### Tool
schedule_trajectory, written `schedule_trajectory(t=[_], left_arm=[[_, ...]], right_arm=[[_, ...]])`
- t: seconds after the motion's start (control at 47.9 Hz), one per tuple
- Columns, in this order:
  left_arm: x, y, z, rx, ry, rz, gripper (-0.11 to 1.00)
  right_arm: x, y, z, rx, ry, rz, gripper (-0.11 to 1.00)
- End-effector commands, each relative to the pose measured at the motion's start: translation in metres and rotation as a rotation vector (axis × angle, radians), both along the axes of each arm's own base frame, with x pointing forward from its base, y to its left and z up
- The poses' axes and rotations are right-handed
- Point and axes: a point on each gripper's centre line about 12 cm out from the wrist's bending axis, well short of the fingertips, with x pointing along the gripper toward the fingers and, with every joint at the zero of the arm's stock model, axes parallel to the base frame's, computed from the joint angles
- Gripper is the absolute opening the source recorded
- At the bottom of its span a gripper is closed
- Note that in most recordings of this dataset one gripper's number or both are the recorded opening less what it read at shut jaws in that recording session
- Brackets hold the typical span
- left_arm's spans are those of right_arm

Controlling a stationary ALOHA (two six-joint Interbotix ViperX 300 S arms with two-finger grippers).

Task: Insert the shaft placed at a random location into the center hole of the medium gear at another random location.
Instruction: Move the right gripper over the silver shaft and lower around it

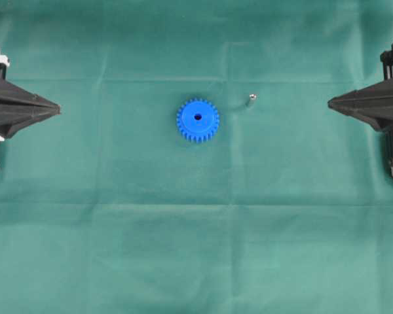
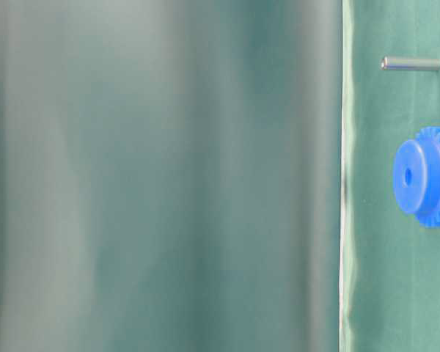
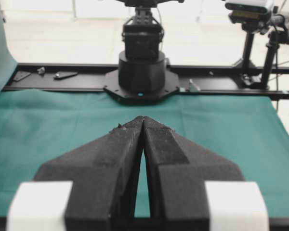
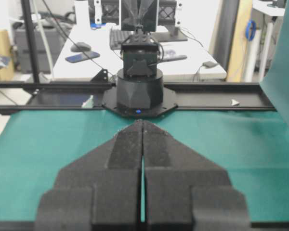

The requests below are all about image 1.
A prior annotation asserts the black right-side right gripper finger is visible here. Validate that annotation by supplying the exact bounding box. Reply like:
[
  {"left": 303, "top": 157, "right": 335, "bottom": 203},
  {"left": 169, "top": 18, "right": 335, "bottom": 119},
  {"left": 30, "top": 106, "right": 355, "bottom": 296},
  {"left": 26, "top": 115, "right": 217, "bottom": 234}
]
[
  {"left": 329, "top": 106, "right": 393, "bottom": 132},
  {"left": 327, "top": 78, "right": 393, "bottom": 110}
]

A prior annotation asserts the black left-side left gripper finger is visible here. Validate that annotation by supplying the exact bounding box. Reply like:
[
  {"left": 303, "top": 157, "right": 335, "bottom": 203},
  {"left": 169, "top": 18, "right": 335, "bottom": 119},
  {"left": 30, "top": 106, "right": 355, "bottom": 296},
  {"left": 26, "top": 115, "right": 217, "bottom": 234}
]
[
  {"left": 0, "top": 105, "right": 61, "bottom": 139},
  {"left": 0, "top": 78, "right": 60, "bottom": 109}
]

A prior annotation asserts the grey metal shaft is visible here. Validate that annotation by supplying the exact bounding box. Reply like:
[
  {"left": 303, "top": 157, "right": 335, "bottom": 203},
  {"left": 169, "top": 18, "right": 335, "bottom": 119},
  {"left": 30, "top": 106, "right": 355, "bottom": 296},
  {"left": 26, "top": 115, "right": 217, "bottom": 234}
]
[{"left": 246, "top": 94, "right": 257, "bottom": 107}]

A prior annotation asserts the blue plastic gear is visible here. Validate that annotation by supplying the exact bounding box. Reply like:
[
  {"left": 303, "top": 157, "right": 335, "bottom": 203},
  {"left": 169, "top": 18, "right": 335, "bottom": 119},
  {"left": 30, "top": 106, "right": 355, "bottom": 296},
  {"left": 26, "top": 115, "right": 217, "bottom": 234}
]
[{"left": 176, "top": 98, "right": 220, "bottom": 143}]

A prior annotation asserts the green table cloth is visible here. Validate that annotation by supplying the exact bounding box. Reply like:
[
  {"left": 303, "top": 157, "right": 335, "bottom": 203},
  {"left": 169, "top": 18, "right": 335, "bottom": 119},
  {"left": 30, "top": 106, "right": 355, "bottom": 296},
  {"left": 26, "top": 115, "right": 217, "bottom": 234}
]
[{"left": 0, "top": 1, "right": 393, "bottom": 313}]

